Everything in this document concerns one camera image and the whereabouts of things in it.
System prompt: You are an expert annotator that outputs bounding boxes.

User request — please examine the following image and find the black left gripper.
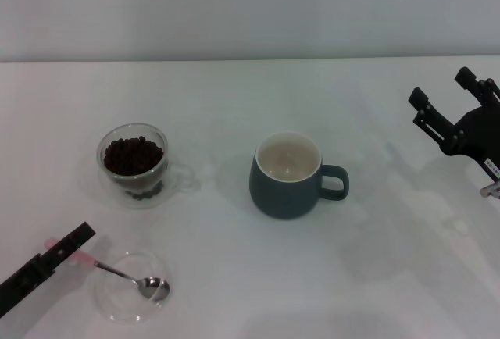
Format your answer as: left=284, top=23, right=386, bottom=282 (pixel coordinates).
left=0, top=221, right=97, bottom=319

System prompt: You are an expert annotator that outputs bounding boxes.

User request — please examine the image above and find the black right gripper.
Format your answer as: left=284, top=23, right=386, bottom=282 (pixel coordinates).
left=408, top=66, right=500, bottom=184

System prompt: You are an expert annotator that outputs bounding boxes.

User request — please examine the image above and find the pink-handled metal spoon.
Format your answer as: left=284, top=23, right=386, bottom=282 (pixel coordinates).
left=45, top=238, right=171, bottom=302

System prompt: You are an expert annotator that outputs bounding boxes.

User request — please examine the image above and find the dark teal ceramic mug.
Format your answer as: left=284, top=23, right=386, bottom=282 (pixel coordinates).
left=248, top=130, right=350, bottom=222

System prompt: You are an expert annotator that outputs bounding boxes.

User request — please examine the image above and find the heap of coffee beans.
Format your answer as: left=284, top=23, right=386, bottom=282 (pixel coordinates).
left=103, top=136, right=165, bottom=202

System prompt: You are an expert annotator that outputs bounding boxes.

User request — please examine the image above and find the clear glass saucer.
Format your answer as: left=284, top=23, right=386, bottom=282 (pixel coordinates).
left=95, top=252, right=173, bottom=324

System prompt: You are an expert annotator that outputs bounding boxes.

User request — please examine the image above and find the double-wall glass cup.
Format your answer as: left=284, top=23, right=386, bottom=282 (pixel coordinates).
left=96, top=122, right=197, bottom=210

